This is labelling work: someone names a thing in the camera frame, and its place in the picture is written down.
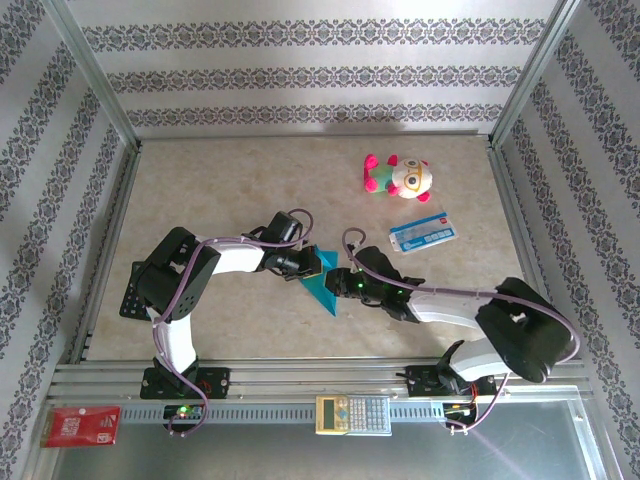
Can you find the blue square paper sheet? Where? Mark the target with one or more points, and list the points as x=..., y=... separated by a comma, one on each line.
x=330, y=304

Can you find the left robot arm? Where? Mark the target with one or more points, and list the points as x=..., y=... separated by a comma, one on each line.
x=175, y=280

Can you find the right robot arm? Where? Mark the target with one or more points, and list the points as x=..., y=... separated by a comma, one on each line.
x=525, y=330

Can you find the steel sheet shelf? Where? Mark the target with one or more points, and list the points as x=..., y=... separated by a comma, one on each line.
x=250, y=455

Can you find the blue white tissue pack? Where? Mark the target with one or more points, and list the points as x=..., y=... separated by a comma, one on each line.
x=425, y=234

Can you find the pink white plush toy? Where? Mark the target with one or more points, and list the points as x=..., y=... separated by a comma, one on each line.
x=410, y=180

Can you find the beige scientific calculator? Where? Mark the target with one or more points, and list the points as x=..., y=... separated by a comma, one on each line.
x=350, y=415

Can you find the small controller board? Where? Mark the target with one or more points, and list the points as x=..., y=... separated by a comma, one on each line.
x=192, y=411
x=457, y=410

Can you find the black desk calculator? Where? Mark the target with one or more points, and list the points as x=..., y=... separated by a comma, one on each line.
x=132, y=305

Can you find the red flat packet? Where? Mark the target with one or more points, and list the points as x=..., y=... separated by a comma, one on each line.
x=80, y=427

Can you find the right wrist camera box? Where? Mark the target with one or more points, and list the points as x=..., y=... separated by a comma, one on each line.
x=377, y=264

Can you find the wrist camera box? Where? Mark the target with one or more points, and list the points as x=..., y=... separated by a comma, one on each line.
x=377, y=264
x=282, y=227

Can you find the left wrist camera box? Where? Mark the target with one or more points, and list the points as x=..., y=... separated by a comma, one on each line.
x=282, y=227

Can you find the aluminium front rail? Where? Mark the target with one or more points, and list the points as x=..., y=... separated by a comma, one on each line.
x=310, y=380

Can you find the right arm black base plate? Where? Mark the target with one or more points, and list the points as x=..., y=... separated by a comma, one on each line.
x=420, y=382

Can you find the aluminium back rail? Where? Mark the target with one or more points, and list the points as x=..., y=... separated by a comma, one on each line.
x=310, y=135

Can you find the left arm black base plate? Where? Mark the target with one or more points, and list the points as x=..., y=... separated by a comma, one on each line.
x=220, y=382

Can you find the aluminium side rail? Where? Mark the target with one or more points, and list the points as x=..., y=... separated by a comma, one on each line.
x=119, y=200
x=511, y=200

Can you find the aluminium corner post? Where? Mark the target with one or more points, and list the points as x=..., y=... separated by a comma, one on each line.
x=530, y=75
x=96, y=75

